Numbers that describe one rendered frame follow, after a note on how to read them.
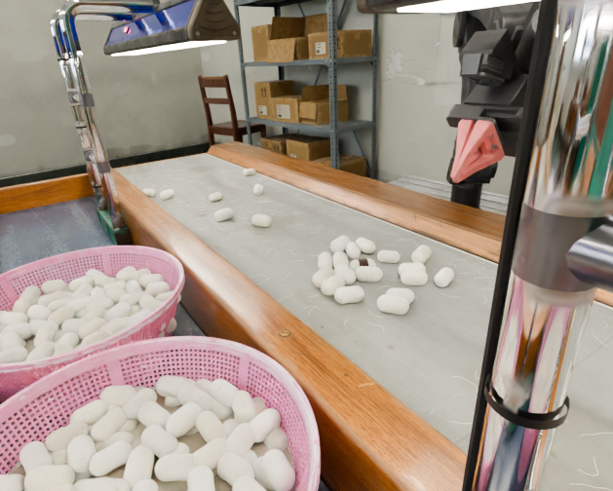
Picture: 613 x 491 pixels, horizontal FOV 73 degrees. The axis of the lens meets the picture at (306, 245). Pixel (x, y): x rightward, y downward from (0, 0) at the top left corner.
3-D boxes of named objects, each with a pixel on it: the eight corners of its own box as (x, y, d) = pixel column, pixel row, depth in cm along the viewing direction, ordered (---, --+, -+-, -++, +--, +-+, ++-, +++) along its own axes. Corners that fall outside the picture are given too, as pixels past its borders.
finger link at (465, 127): (478, 169, 49) (518, 109, 50) (430, 161, 54) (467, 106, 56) (494, 203, 53) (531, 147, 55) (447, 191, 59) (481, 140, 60)
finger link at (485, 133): (461, 166, 51) (500, 108, 52) (415, 158, 56) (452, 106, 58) (478, 199, 55) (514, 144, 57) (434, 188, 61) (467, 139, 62)
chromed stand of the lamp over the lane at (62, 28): (177, 205, 108) (140, 10, 90) (207, 226, 93) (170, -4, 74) (99, 223, 99) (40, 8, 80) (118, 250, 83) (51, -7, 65)
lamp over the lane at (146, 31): (135, 54, 110) (130, 23, 107) (242, 39, 63) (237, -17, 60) (103, 56, 106) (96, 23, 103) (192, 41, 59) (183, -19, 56)
